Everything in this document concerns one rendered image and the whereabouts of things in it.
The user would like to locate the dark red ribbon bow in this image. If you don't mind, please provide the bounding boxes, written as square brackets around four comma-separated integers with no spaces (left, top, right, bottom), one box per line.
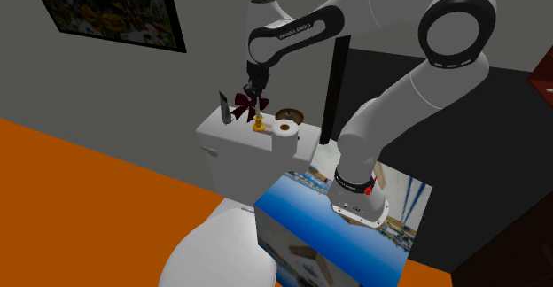
[230,84,271,124]

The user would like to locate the gold candlestick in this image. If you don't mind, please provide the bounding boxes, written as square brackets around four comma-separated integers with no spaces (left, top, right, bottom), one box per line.
[252,97,267,133]

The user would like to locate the brown round bowl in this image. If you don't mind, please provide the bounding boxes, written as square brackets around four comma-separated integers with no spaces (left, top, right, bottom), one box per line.
[274,106,306,127]

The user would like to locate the white toilet paper roll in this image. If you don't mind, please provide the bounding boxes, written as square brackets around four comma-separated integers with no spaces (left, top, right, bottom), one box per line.
[270,119,300,157]

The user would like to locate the blue patterned robot stand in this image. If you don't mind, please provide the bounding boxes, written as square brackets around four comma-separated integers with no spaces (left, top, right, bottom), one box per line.
[253,159,433,287]

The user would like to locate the red cabinet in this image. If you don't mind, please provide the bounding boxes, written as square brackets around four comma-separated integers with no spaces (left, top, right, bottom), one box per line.
[527,45,553,109]

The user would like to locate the dark brown cabinet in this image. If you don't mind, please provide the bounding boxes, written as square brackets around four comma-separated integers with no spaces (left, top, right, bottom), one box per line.
[450,190,553,287]

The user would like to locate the black framed wall picture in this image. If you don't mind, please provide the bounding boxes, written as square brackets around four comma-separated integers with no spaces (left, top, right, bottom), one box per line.
[27,0,188,54]

